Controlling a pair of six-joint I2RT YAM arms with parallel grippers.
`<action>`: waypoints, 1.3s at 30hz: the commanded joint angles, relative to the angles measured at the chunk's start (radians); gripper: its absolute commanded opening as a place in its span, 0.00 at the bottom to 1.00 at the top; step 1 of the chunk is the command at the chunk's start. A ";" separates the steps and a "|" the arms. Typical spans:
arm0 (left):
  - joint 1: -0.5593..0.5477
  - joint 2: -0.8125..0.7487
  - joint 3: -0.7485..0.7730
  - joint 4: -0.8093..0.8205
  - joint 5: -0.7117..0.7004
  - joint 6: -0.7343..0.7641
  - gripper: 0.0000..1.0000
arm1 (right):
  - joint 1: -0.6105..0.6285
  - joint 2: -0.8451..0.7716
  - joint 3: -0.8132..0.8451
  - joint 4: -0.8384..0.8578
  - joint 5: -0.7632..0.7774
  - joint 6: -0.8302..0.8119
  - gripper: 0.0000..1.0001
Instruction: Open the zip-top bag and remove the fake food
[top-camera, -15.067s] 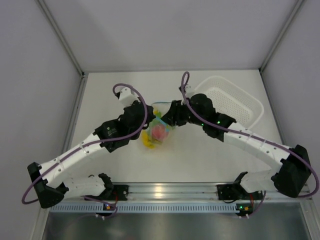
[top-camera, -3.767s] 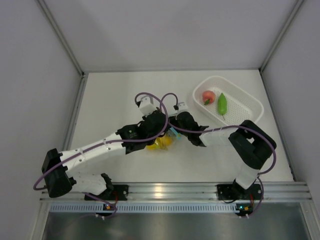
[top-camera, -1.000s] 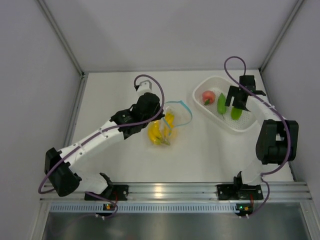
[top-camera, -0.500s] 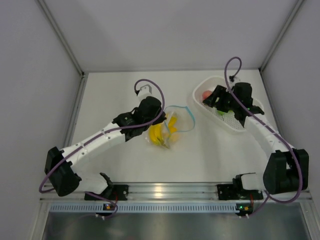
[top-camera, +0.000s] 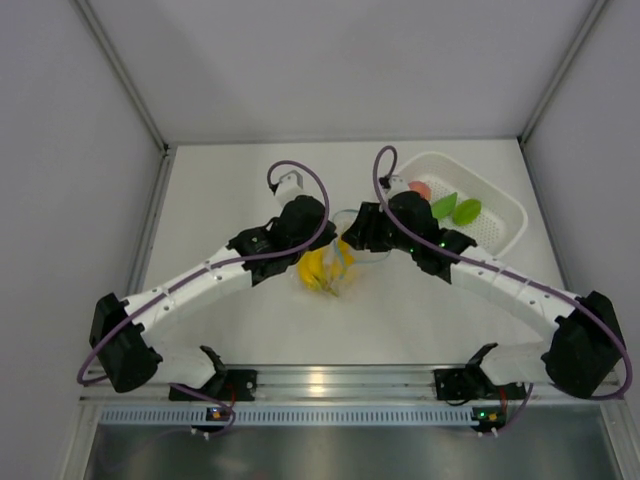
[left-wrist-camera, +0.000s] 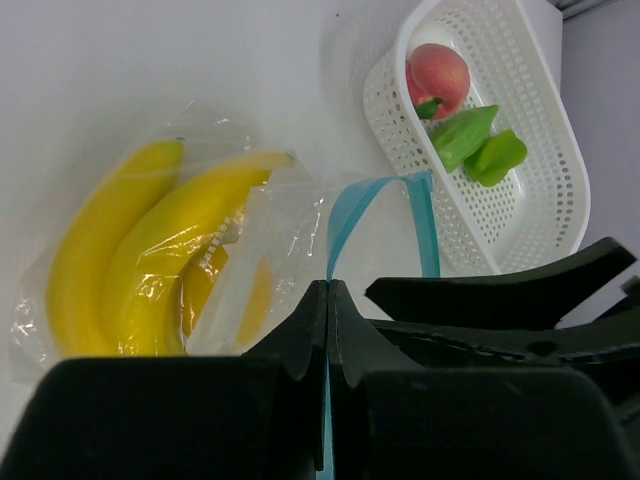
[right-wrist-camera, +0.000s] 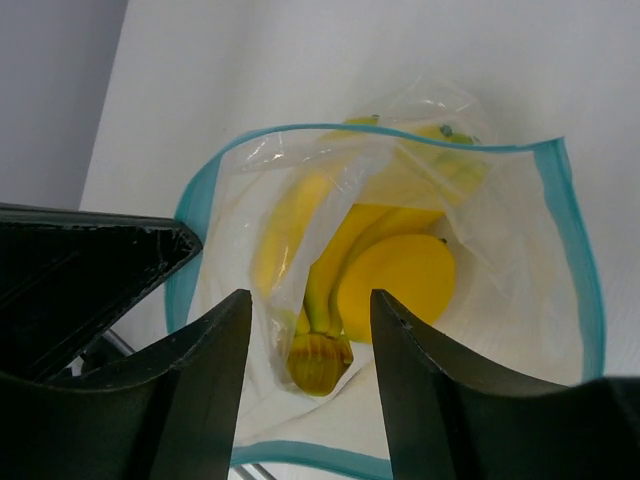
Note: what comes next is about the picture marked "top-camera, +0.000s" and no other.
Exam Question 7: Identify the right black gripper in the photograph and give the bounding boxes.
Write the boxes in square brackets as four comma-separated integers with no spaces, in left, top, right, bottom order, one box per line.
[343,202,418,254]

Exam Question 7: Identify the clear zip top bag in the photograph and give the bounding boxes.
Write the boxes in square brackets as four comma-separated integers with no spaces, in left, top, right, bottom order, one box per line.
[292,209,391,298]

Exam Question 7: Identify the red fake peach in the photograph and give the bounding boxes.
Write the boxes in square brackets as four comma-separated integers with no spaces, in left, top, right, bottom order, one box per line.
[408,181,432,201]

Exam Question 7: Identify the green fake vegetable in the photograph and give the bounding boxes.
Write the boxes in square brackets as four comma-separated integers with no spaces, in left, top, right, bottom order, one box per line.
[451,199,482,226]
[431,192,458,221]

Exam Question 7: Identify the yellow fake lemon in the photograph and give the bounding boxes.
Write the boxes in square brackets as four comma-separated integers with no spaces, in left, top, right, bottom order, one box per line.
[342,250,364,282]

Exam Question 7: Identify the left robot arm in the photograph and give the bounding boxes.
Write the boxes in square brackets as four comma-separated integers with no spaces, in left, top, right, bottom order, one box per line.
[90,195,335,400]

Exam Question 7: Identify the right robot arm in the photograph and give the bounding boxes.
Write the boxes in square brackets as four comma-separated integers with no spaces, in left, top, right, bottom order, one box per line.
[342,191,628,400]

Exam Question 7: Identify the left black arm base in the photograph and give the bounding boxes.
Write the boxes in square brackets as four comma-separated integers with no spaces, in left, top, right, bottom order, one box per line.
[169,368,258,402]

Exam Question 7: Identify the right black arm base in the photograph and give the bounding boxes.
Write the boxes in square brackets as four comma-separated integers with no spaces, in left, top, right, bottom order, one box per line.
[434,367,496,402]

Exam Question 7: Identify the yellow fake banana bunch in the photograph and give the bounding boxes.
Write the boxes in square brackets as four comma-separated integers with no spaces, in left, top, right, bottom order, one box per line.
[297,240,349,296]

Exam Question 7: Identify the white perforated plastic basket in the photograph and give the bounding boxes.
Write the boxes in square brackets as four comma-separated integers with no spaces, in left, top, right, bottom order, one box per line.
[396,152,528,257]

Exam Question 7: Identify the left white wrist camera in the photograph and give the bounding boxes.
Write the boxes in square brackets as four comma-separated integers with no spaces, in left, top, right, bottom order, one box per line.
[270,170,305,207]

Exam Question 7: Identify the aluminium mounting rail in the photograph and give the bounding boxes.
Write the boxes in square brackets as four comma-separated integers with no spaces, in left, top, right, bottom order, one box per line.
[79,363,566,402]

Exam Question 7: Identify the white slotted cable duct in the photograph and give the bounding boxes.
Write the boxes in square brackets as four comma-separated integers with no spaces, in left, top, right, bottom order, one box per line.
[100,405,504,427]

